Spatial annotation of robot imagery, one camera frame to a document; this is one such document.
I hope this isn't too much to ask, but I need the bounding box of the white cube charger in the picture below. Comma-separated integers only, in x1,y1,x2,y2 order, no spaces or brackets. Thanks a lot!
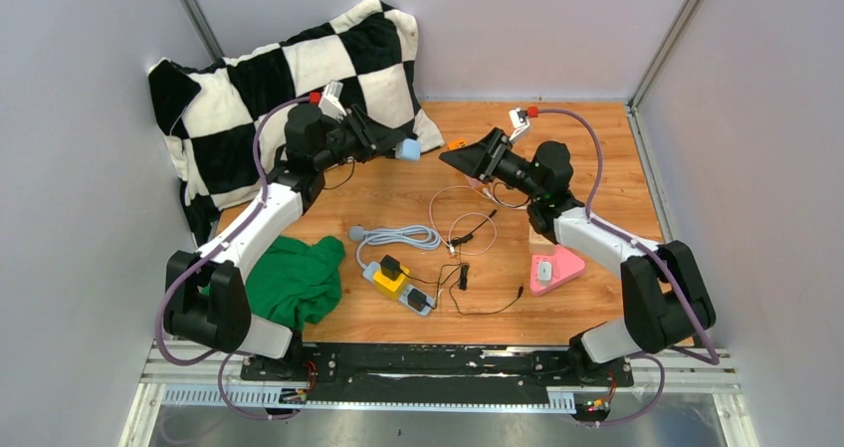
535,261,553,286

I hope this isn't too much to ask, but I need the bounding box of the green cloth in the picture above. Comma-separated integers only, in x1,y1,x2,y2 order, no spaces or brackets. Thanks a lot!
200,234,348,334

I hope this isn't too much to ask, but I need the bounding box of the grey blue small charger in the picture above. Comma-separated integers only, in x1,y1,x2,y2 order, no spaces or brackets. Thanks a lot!
394,138,421,161

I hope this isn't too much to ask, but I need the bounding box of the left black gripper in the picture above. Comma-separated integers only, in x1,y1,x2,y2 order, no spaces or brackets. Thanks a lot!
313,106,405,172

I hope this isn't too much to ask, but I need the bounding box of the black adapter with thin cable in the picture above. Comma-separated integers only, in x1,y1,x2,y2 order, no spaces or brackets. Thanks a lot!
407,209,499,313

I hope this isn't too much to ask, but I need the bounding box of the light blue power strip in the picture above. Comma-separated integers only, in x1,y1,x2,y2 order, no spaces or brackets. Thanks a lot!
362,261,435,317

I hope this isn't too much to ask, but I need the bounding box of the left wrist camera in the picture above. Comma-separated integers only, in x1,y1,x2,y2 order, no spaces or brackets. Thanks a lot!
317,80,347,121

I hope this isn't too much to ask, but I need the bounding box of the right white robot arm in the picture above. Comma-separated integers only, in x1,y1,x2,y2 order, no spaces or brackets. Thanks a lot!
439,128,716,385

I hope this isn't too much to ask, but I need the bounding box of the light blue coiled cord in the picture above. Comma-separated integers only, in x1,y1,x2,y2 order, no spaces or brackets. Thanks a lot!
347,224,443,271

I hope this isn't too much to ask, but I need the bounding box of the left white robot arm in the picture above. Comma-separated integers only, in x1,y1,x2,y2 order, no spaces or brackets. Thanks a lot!
155,97,421,380

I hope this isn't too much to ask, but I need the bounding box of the pink power strip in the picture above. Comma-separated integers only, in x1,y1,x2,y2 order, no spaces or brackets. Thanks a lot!
529,245,586,297

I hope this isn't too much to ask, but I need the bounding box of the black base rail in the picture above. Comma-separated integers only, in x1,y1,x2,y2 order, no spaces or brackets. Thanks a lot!
161,341,636,425

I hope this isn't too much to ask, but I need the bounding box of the beige cube socket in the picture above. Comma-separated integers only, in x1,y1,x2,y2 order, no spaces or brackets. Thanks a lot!
527,228,556,256

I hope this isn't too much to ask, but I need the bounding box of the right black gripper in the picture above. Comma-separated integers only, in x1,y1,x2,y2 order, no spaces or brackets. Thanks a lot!
440,128,543,201

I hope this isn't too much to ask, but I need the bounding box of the pink cube socket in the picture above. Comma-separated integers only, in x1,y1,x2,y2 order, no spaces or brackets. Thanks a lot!
466,176,487,190

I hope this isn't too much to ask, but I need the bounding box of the yellow cube socket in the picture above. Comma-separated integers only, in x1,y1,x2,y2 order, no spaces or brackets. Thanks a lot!
373,266,410,301

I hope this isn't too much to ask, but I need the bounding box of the black tp-link power adapter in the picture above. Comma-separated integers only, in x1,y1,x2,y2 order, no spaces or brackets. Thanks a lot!
380,255,525,316

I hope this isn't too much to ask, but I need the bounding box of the orange power strip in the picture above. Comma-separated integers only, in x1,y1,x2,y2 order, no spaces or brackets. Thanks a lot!
447,138,469,150

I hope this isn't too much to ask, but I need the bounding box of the black white checkered pillow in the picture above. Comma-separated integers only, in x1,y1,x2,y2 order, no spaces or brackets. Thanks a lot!
148,0,444,244

